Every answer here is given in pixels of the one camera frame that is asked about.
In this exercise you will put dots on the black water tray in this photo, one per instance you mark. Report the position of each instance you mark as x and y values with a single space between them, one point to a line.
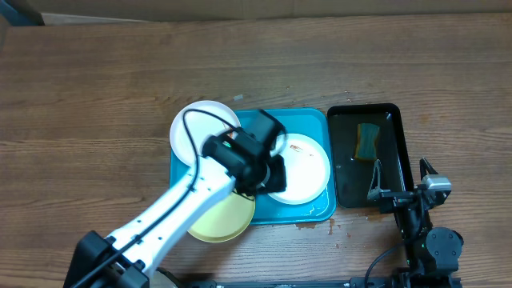
353 177

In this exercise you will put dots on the teal plastic tray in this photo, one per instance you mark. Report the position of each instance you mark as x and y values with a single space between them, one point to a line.
313 124

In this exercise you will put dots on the white plate with sauce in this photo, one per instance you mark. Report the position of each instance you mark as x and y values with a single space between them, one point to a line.
307 168

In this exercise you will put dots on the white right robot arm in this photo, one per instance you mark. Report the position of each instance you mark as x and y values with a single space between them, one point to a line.
432 253

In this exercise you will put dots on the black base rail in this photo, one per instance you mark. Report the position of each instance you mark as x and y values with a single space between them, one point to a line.
356 282

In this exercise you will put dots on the yellow plate with sauce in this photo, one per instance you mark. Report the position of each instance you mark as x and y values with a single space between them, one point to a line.
226 220

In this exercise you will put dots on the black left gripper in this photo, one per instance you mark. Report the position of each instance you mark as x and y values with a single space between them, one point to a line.
278 181

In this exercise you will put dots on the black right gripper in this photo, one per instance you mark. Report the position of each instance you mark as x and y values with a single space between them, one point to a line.
400 198

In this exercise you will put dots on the green and yellow sponge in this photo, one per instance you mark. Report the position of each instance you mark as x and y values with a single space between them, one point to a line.
367 139

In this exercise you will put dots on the white plate with red stain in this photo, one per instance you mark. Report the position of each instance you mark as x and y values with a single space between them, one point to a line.
201 126

